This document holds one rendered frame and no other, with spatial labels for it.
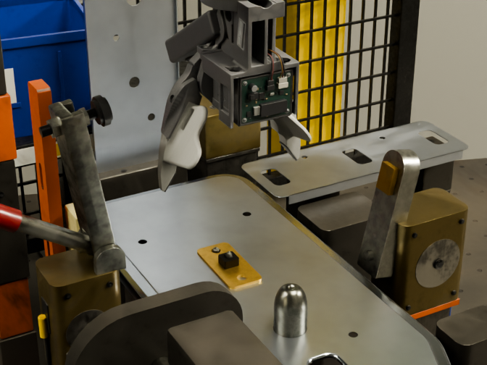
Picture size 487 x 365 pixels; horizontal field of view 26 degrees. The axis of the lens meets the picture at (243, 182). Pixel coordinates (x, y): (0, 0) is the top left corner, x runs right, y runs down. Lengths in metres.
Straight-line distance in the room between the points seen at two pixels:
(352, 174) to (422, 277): 0.21
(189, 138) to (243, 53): 0.10
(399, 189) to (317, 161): 0.26
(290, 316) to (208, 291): 0.27
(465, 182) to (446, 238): 0.82
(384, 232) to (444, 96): 1.93
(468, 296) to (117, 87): 0.66
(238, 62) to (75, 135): 0.16
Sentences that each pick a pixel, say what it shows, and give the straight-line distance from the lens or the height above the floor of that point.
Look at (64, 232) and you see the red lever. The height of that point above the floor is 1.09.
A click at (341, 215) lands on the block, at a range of 1.25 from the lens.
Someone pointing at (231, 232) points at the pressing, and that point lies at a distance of 1.17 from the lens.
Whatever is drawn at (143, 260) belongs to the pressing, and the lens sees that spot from 1.13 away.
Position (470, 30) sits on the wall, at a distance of 2.98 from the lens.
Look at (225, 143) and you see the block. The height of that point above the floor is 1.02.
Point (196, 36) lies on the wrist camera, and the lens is 1.00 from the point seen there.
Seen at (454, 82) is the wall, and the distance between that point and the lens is 3.02.
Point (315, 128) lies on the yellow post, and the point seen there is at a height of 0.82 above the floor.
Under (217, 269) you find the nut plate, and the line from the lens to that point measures 1.10.
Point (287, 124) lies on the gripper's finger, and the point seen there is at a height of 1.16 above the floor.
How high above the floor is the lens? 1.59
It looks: 28 degrees down
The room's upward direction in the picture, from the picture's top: straight up
